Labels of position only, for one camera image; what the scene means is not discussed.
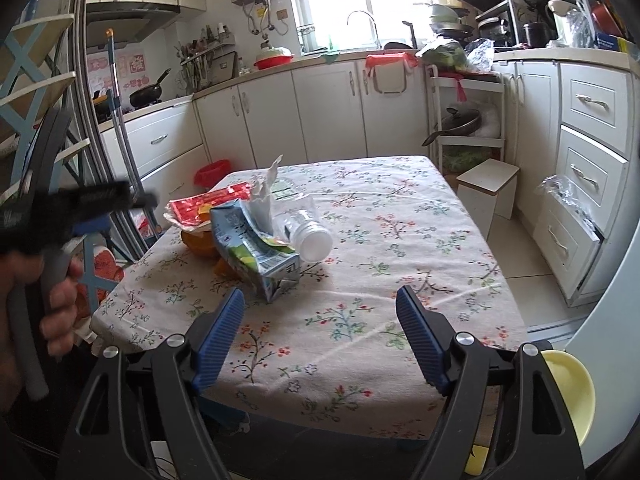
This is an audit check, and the blue milk carton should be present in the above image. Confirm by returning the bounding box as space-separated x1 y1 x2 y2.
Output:
209 200 300 302

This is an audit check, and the large orange peel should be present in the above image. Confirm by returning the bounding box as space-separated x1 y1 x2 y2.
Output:
180 231 220 260

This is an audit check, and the red snack wrapper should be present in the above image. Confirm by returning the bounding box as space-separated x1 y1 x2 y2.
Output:
164 182 252 232

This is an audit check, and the clear plastic bottle white cap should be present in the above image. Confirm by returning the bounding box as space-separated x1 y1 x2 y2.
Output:
271 194 333 263

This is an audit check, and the white plastic bag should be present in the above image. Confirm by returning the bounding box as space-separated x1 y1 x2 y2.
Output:
248 155 282 234

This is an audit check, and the yellow trash bin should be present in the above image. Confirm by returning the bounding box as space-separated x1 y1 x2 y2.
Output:
463 344 596 479

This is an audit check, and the person's left hand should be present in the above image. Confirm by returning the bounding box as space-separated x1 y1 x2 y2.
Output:
1 252 81 412

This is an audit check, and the floral tablecloth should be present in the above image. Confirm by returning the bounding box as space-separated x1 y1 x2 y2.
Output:
89 154 531 441

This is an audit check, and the white blue shoe rack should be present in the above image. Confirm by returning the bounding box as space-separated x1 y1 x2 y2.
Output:
1 13 124 320

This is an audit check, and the small white wooden stool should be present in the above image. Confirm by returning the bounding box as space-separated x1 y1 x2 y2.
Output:
457 158 520 240

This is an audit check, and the black wok on stove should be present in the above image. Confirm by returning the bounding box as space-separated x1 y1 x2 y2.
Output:
129 68 171 110

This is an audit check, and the red lined floor bin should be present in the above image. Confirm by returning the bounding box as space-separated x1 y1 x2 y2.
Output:
193 159 232 190

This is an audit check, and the white refrigerator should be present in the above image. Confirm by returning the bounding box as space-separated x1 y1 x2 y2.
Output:
566 235 640 466

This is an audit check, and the clear bag on drawer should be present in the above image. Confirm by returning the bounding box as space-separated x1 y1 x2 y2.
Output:
534 174 602 238

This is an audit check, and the black pan on cart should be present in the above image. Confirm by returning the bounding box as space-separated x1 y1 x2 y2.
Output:
422 106 482 146

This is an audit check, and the white rolling shelf cart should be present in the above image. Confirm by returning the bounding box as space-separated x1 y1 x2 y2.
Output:
423 64 506 174

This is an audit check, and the red bag door hanger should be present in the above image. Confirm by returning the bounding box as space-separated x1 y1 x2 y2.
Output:
364 51 419 94

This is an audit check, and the green vegetables bag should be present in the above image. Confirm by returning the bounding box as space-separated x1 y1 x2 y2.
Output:
416 36 468 72

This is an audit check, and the red white covered basin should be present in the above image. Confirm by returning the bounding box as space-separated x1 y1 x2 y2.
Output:
254 47 294 70

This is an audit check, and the chrome sink faucet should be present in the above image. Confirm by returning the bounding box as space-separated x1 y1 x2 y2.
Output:
346 10 382 49

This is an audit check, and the broom handle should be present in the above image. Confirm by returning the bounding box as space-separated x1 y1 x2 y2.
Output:
105 28 162 240

